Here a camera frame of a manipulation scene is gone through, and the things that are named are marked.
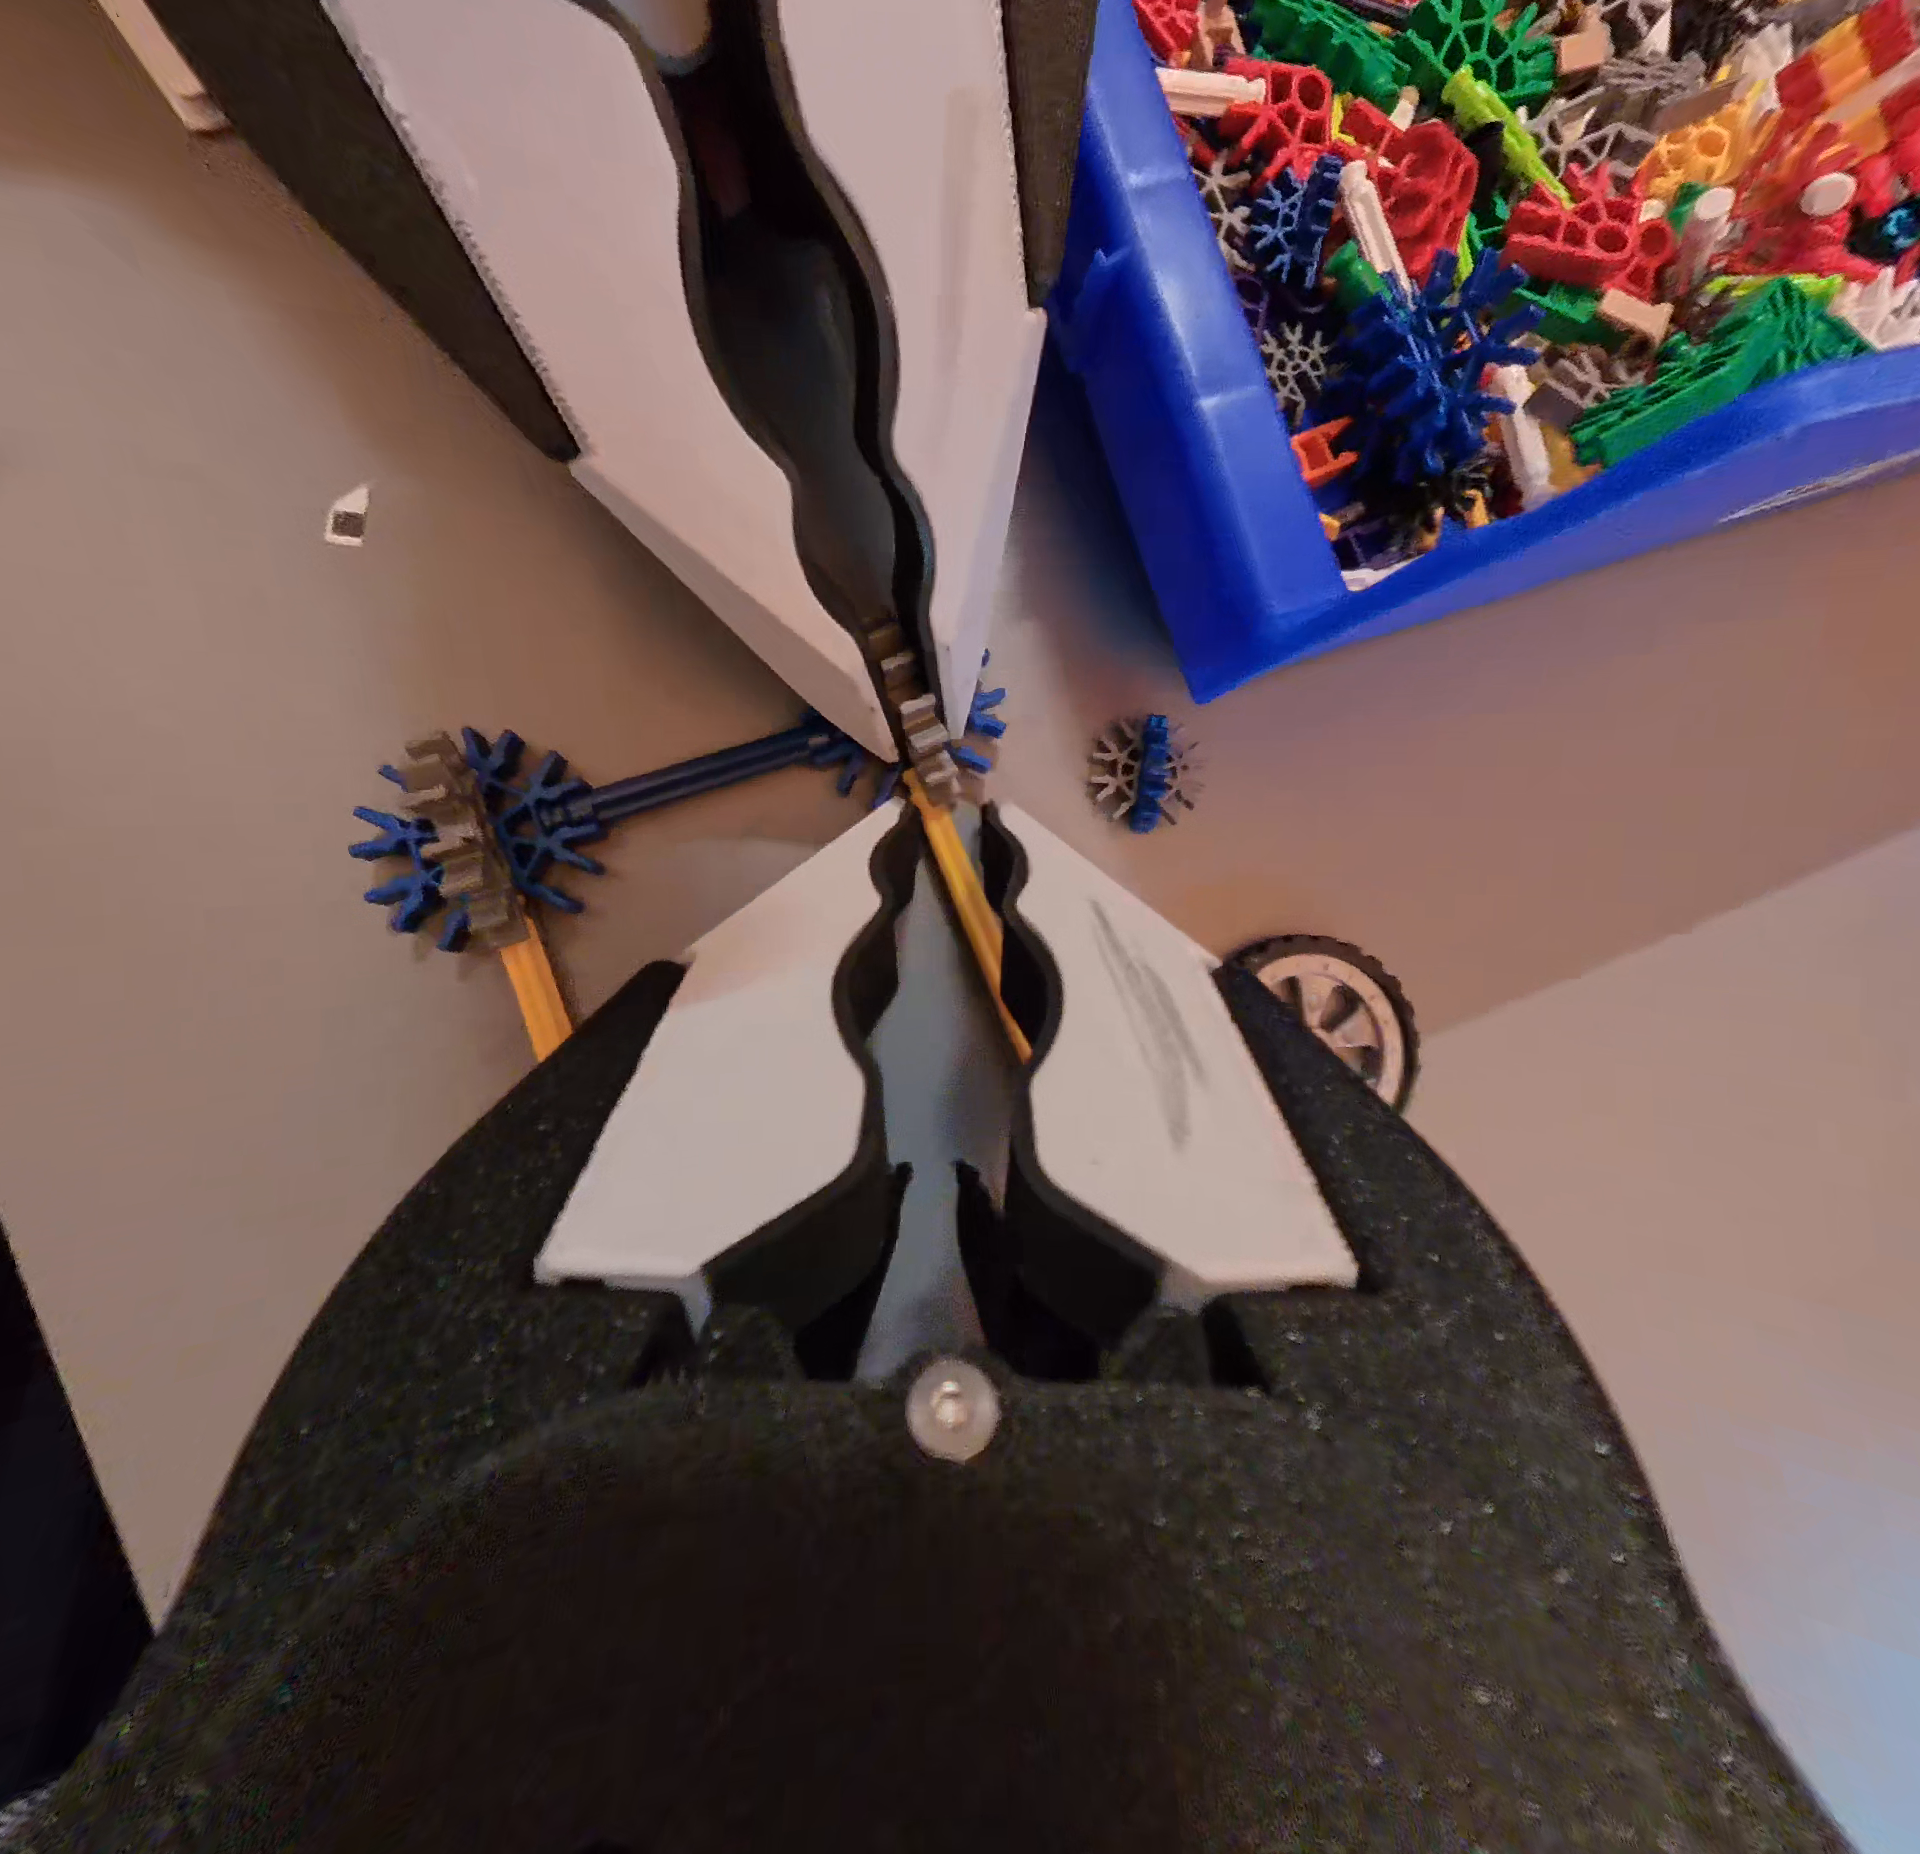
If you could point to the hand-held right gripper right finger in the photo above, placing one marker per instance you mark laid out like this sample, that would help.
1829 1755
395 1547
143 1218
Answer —
1186 1135

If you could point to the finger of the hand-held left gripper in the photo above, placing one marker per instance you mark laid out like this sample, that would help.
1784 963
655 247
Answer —
526 236
930 236

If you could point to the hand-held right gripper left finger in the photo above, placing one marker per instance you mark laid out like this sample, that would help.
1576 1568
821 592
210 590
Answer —
704 1135

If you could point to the yellow plastic rod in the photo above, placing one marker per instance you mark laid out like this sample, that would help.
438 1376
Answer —
966 932
537 999

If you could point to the blue bin of toy parts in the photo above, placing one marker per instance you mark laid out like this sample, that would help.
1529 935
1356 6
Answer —
1200 461

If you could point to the dark blue plastic rod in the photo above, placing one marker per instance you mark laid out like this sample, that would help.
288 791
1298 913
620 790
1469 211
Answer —
704 774

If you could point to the grey black toy wheel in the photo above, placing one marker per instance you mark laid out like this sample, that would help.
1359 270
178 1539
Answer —
1343 1014

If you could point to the white paper scrap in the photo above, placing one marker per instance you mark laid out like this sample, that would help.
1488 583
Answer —
349 520

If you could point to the small grey blue connector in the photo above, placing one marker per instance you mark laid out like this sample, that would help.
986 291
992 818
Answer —
1144 774

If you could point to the pile of colourful toy pieces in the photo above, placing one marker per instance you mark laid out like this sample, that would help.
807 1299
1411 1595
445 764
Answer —
1501 236

